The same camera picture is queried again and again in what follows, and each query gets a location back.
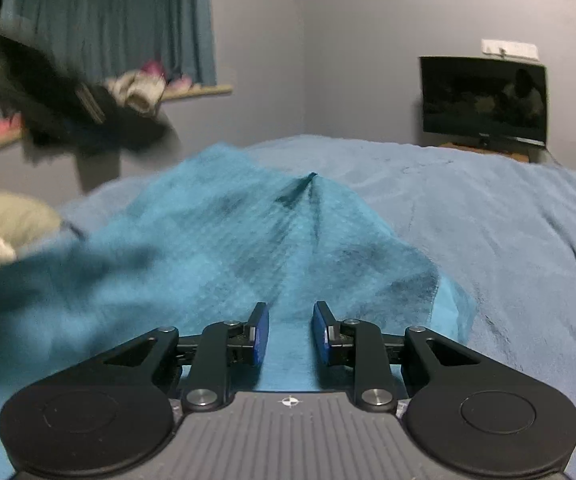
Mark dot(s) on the pink clothes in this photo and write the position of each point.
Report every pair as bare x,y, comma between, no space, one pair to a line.
5,126

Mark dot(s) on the pile of light clothes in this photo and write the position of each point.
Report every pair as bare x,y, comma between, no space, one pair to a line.
140,89

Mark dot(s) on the beige pillow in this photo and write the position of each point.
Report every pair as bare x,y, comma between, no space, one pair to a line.
17,215

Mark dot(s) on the teal blue towel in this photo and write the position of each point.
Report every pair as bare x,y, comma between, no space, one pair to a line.
217,240

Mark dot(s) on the light blue blanket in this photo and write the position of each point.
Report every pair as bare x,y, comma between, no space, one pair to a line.
508,240

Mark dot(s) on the white box above monitor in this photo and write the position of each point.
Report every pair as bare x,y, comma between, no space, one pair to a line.
510,49

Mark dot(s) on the teal curtain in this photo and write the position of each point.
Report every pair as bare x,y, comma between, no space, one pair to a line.
117,15

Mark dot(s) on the black flat screen monitor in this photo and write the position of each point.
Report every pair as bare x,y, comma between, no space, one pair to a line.
483,97

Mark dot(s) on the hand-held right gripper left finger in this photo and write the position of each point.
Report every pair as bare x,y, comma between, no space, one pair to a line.
262,332

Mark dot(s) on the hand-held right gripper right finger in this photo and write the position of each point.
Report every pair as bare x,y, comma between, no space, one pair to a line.
321,332

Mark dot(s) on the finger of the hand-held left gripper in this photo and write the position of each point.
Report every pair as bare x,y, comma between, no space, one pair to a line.
42,80

